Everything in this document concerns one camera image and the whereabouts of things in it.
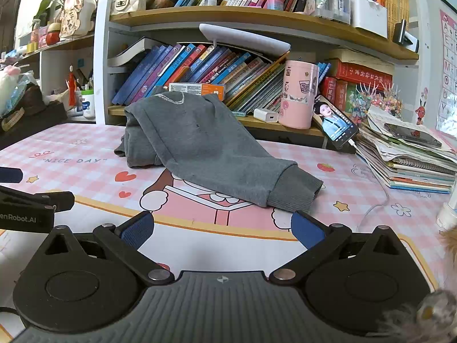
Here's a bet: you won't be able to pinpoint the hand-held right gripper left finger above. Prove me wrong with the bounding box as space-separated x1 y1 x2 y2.
36 211 175 287

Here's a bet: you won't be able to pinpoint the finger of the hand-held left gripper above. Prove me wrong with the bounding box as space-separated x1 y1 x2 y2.
0 167 24 185
0 185 76 213

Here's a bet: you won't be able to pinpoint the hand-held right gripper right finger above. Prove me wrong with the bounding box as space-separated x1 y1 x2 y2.
268 212 411 286

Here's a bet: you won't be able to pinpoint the grey pants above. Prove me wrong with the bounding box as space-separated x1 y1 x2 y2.
114 92 324 212

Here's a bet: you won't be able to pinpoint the pink checked cartoon table mat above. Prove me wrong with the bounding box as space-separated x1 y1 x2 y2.
0 121 457 329

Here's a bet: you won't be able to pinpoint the dark bag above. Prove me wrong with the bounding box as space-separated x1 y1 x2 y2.
0 84 68 140

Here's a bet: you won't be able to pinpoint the white jar green lid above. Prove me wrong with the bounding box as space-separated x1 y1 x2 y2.
81 90 96 119

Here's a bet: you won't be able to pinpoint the red figurine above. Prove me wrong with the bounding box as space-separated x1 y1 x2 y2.
68 63 78 107

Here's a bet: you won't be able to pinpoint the smartphone with lit screen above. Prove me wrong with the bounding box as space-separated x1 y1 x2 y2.
312 95 359 150

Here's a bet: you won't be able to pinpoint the white side shelf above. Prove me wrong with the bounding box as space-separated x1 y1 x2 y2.
14 32 97 124

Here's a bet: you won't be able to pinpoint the stack of notebooks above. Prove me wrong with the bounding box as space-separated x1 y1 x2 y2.
357 105 457 194

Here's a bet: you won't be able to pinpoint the white charger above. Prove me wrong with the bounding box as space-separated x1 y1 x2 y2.
253 108 280 122

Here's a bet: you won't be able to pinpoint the pink sticker tumbler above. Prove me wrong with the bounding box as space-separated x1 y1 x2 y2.
278 60 319 130

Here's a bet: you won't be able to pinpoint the fluffy grey sleeve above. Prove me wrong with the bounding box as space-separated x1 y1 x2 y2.
378 229 457 343

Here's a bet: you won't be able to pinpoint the red boxed books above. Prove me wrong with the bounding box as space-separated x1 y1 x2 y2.
320 77 348 113

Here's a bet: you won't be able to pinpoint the dark smartphone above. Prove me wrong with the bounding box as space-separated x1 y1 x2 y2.
384 122 443 148

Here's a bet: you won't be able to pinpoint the colourful candy ornament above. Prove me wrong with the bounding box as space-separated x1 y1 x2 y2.
352 81 403 124

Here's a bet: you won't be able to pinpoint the orange white box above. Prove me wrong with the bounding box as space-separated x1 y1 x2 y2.
169 83 226 101

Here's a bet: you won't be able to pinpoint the blue thin books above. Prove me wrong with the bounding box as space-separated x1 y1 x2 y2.
316 62 331 83

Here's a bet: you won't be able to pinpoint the row of blue purple books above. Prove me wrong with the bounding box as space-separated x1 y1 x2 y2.
112 43 291 113

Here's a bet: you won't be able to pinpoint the red thick dictionary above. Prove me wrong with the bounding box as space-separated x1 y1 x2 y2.
337 61 393 91

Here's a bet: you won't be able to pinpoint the open thick book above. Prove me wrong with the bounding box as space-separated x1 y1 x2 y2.
107 37 168 68

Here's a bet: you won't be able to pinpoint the cartoon doll decoration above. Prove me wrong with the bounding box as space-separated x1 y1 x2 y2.
59 0 98 39

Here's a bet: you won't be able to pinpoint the white flat lamp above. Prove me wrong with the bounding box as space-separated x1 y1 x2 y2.
199 23 291 57

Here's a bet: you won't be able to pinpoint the white quilted handbag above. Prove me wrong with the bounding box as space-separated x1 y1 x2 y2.
111 0 147 15

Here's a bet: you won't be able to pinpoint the wooden bookshelf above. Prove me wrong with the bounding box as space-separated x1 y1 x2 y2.
93 0 422 149

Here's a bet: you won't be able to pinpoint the black stand device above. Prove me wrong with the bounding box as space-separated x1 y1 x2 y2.
393 19 420 53

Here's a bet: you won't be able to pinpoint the white storage box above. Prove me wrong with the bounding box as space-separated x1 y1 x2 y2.
350 0 388 39

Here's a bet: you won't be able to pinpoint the yellow book stack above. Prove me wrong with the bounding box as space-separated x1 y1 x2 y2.
378 0 409 40

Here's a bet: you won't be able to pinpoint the deer wall sticker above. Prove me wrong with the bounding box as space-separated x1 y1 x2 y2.
414 86 431 125

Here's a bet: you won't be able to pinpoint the alphabet wall poster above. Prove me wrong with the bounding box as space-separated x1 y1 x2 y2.
439 9 457 129

